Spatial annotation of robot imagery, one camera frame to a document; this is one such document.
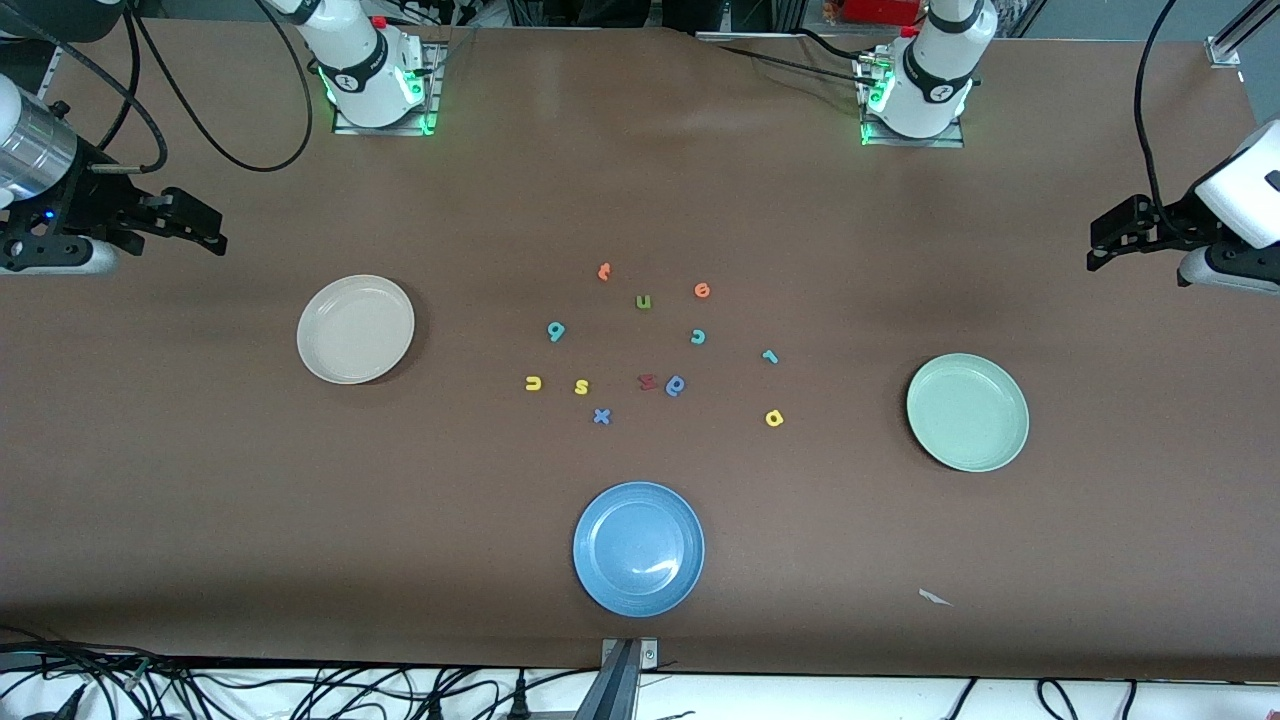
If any beige plate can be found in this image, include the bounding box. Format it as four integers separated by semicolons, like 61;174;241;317
297;274;416;386

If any pale green plate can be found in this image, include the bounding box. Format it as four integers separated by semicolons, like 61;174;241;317
906;352;1030;473

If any red box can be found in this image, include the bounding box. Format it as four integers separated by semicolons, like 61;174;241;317
845;0;926;26

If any blue plate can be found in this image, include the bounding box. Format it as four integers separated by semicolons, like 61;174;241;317
572;481;706;618

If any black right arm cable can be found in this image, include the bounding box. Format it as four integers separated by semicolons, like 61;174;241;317
128;0;314;173

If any aluminium frame profile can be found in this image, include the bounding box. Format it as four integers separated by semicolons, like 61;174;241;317
1205;0;1280;67
30;45;64;101

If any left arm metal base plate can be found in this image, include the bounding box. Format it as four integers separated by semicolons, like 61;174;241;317
858;50;967;149

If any grey camera mount pole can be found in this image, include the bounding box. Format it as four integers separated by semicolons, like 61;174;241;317
574;640;641;720

